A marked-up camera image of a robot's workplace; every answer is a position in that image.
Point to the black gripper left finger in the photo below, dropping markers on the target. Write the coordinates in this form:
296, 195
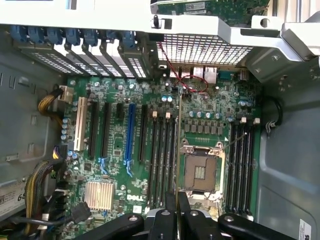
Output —
165, 225

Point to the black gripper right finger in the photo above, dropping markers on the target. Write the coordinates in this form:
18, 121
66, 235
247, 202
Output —
195, 225

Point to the silver socket cover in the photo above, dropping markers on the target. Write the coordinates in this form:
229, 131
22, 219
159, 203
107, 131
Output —
212, 200

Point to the CPU socket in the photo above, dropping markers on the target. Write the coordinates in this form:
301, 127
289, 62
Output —
200, 172

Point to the silver finned heatsink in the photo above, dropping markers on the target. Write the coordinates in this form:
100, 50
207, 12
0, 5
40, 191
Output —
98, 196

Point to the thin metal locking lever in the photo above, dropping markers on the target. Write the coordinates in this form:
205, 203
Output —
235, 140

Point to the green Dell motherboard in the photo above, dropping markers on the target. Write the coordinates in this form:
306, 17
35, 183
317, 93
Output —
117, 140

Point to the blue expansion slot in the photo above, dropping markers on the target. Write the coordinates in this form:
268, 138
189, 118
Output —
130, 130

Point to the grey open PC case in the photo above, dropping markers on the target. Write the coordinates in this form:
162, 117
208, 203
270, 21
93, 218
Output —
287, 162

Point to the long black expansion slot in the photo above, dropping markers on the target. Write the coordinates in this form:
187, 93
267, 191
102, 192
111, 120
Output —
93, 130
106, 130

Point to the short black expansion slot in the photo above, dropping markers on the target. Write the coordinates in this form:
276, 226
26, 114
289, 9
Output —
120, 111

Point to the black power plug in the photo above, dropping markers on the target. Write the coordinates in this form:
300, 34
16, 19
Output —
62, 151

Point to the white expansion slot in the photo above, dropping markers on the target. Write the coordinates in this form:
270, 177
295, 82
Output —
80, 125

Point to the silver power supply unit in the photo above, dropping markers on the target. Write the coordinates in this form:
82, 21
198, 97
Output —
12, 197

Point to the blue slot retention clip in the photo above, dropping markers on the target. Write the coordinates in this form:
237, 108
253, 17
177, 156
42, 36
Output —
53, 35
18, 33
128, 40
72, 36
36, 35
90, 37

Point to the black case knob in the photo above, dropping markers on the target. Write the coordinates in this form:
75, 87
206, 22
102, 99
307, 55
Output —
156, 21

